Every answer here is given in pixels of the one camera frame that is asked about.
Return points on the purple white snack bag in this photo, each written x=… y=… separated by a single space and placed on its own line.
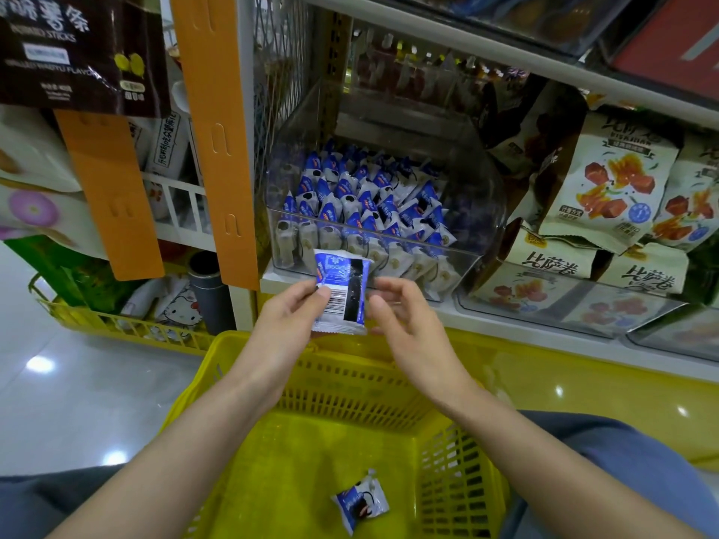
x=34 y=151
x=39 y=213

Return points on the clear plastic bin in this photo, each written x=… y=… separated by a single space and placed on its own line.
x=485 y=196
x=556 y=308

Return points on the row of fruit print bags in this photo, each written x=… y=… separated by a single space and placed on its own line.
x=612 y=179

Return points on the white card packet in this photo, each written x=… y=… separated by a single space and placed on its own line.
x=169 y=146

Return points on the person's left hand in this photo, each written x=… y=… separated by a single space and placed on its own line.
x=275 y=348

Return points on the red price sign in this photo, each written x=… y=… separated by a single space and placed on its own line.
x=674 y=45

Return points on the yellow floor basket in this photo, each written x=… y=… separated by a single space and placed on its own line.
x=112 y=325

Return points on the dark grey cylinder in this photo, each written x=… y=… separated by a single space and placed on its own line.
x=211 y=295

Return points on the white cartoon print packet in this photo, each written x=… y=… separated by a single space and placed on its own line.
x=178 y=308

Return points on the orange shelf post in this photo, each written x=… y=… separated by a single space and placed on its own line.
x=216 y=140

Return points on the person's left forearm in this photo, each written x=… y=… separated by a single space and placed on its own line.
x=157 y=483

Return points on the green snack bags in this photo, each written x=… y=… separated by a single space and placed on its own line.
x=67 y=275

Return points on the person's right forearm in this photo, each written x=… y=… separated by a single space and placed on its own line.
x=573 y=477

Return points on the person's right hand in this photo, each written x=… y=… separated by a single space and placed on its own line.
x=421 y=348

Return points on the pile of blue jelly cups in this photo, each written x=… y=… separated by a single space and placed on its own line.
x=517 y=8

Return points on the black potato stick bag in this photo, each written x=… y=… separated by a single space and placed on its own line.
x=73 y=56

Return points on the store shelf with yellow base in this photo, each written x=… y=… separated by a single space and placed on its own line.
x=607 y=393

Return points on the yellow plastic shopping basket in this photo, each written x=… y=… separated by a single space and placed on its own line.
x=281 y=477

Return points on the grey trousers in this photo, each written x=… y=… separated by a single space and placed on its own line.
x=51 y=505

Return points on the orange hanging strip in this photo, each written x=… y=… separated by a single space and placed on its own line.
x=110 y=196

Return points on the row of small brown packets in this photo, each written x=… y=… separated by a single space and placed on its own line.
x=433 y=67

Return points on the pile of blue snack packets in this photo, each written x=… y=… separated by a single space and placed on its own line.
x=365 y=207

